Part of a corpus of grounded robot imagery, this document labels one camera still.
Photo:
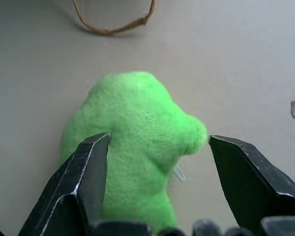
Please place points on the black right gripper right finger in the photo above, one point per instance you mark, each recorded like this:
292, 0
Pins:
255, 186

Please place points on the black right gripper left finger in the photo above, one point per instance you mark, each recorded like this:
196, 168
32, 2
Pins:
71, 186

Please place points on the green plush toy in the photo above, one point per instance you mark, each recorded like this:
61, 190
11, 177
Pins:
135, 147

